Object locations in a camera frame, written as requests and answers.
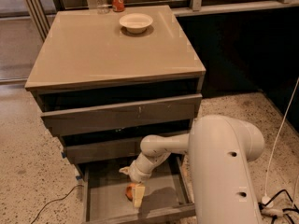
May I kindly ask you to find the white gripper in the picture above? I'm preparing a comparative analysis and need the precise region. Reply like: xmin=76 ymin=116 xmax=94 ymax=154
xmin=119 ymin=161 xmax=152 ymax=208

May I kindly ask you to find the orange fruit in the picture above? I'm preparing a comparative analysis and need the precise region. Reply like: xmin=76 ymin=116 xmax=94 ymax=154
xmin=125 ymin=183 xmax=135 ymax=201

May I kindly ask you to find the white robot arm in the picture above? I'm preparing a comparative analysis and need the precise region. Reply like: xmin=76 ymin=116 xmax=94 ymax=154
xmin=120 ymin=115 xmax=264 ymax=224

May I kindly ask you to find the grey open bottom drawer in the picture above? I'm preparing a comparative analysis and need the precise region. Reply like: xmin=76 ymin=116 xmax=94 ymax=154
xmin=82 ymin=155 xmax=195 ymax=224

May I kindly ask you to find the grey middle drawer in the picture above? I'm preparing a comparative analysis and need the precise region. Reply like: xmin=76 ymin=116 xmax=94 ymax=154
xmin=63 ymin=136 xmax=143 ymax=164

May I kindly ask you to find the grey top drawer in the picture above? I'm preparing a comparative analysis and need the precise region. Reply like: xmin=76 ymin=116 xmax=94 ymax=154
xmin=41 ymin=94 xmax=202 ymax=136

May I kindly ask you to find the grey drawer cabinet beige top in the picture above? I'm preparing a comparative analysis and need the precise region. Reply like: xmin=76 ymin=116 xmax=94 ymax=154
xmin=24 ymin=5 xmax=207 ymax=173

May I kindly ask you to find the white paper bowl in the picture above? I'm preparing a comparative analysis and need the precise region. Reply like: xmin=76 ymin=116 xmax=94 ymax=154
xmin=120 ymin=13 xmax=153 ymax=34

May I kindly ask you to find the black cable left floor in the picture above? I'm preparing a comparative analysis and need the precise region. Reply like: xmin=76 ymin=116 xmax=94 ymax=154
xmin=30 ymin=184 xmax=84 ymax=224

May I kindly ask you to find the black cables right floor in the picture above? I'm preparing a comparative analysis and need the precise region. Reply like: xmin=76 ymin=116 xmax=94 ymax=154
xmin=257 ymin=189 xmax=299 ymax=224

